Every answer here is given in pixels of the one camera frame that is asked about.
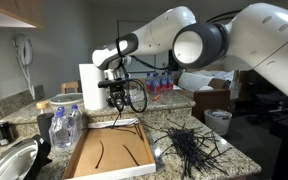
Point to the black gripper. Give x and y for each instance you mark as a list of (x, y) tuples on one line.
[(114, 83)]

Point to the black zip-tie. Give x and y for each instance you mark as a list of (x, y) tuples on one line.
[(124, 129), (139, 131), (116, 120), (130, 155), (102, 151)]

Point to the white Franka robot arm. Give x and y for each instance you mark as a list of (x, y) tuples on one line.
[(217, 40)]

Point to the flat brown cardboard box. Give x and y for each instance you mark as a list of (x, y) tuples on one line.
[(114, 156)]

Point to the pile of black zip-ties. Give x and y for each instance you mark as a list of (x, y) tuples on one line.
[(190, 150)]

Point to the round white plate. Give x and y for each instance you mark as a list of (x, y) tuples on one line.
[(141, 97)]

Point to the wooden chair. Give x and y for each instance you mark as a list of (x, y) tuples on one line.
[(138, 83), (70, 86)]

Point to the white paper towel roll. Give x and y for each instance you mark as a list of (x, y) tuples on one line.
[(87, 90)]

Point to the Fiji water bottle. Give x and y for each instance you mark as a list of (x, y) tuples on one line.
[(149, 84), (164, 83), (170, 82), (155, 83)]

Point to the orange marker pen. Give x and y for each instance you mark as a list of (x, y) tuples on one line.
[(156, 98)]

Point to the clear bottle with blue cap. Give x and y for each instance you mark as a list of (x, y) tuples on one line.
[(75, 120), (60, 130)]

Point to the white lidded bowl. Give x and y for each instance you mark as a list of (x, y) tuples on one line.
[(65, 99)]

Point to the dark jar with tan lid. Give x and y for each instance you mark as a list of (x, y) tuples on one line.
[(44, 123)]

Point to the brown wooden cabinet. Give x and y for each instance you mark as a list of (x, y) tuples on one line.
[(210, 101)]

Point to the white trash bin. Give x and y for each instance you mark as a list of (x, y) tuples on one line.
[(217, 123)]

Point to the black can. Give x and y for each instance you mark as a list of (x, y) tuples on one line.
[(0, 133)]

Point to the black table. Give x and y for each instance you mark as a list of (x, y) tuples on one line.
[(287, 143)]

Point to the white wall phone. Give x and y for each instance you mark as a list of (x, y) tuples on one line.
[(24, 50)]

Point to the wooden wall cabinet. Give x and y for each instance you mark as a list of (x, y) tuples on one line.
[(14, 11)]

